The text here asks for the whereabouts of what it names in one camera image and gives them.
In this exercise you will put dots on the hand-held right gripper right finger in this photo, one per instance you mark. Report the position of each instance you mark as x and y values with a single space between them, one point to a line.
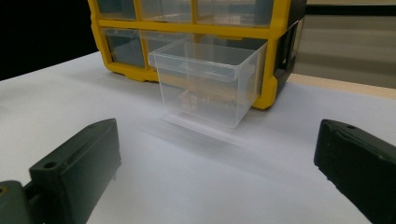
358 161

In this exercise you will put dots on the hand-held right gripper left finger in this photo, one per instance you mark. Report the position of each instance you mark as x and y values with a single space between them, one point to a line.
77 168

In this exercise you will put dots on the clear plastic drawer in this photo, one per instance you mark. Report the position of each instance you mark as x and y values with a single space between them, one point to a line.
166 10
116 8
126 46
235 11
205 81

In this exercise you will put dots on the yellow drawer organizer cabinet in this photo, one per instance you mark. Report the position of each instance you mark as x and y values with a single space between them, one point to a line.
199 29

